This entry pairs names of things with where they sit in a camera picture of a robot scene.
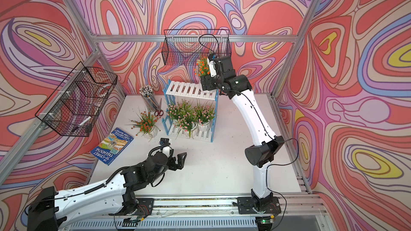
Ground pink flower pot front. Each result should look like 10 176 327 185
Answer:
167 100 191 122

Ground pencil cup holder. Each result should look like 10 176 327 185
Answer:
139 85 159 112

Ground blue children's book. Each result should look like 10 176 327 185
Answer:
90 128 134 165

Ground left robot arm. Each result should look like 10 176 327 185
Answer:
27 145 187 231

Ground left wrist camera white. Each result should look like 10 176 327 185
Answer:
159 138 172 157

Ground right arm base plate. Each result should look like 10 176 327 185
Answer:
232 196 282 216

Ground black wire basket back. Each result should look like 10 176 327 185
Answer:
162 28 231 66

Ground black wire basket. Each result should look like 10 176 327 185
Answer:
35 63 118 137
162 28 231 66

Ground white marker in basket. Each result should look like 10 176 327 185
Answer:
71 116 91 132

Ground red handled scissors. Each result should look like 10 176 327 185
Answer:
154 99 164 117

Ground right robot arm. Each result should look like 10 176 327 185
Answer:
201 53 284 213

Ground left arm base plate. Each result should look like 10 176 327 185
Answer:
110 198 155 217

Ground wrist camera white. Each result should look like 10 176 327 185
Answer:
159 138 172 157
207 53 217 78

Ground aluminium rail front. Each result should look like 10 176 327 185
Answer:
65 194 334 231

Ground pink flower pot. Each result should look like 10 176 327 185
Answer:
175 109 199 138
194 104 215 132
167 100 191 122

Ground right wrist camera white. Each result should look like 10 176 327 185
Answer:
207 53 217 78

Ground black wire basket left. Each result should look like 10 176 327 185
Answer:
35 63 118 137

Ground orange flower pot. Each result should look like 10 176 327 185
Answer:
194 57 210 77
131 111 159 140

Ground blue white slatted rack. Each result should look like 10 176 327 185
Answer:
162 80 218 142

